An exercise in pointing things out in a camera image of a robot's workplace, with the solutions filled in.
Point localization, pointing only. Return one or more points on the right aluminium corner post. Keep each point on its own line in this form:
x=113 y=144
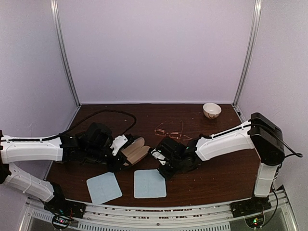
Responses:
x=249 y=51

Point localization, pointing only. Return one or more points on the white ceramic bowl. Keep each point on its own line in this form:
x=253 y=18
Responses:
x=211 y=110

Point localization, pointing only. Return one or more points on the blue cleaning cloth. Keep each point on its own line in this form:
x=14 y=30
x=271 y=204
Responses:
x=103 y=188
x=149 y=184

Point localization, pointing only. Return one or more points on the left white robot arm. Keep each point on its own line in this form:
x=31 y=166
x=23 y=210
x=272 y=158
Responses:
x=95 y=145

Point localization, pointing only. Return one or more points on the aluminium corner post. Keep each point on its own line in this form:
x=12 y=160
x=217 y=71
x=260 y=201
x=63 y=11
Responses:
x=249 y=51
x=64 y=58

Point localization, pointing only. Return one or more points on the tan glasses case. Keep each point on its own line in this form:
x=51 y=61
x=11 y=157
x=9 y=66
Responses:
x=136 y=151

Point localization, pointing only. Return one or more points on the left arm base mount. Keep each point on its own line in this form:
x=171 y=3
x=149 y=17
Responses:
x=64 y=211

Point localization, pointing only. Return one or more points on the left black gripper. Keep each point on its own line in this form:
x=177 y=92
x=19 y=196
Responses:
x=115 y=166

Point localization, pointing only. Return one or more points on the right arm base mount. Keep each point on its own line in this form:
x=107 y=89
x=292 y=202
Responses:
x=253 y=210

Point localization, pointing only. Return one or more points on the front aluminium rail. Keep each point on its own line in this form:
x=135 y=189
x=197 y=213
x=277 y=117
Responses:
x=211 y=217

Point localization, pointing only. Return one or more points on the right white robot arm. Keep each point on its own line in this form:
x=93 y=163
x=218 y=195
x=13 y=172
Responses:
x=257 y=133

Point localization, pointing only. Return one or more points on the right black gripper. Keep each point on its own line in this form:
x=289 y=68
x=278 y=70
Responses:
x=168 y=175

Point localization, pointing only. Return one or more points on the left aluminium corner post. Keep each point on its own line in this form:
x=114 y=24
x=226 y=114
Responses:
x=64 y=58

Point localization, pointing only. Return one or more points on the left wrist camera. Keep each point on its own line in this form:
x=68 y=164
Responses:
x=121 y=142

